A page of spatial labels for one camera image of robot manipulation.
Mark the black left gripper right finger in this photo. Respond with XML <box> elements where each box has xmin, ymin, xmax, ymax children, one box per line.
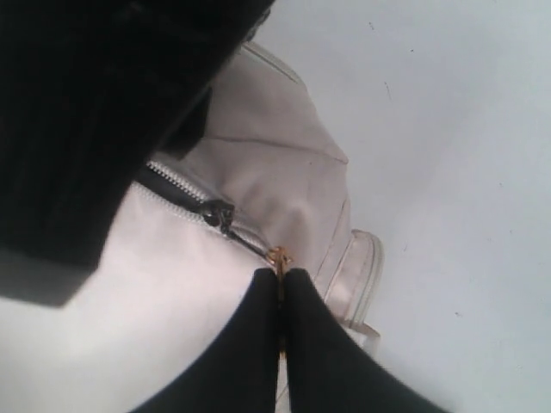
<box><xmin>282</xmin><ymin>268</ymin><xmax>445</xmax><ymax>413</ymax></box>

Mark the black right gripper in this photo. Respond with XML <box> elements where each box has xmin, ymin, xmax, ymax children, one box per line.
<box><xmin>1</xmin><ymin>1</ymin><xmax>271</xmax><ymax>307</ymax></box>

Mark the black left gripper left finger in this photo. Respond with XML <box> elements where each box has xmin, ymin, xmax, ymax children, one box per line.
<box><xmin>141</xmin><ymin>268</ymin><xmax>279</xmax><ymax>412</ymax></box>

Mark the cream fabric duffel bag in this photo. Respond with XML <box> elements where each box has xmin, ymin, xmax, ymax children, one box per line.
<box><xmin>1</xmin><ymin>42</ymin><xmax>384</xmax><ymax>412</ymax></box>

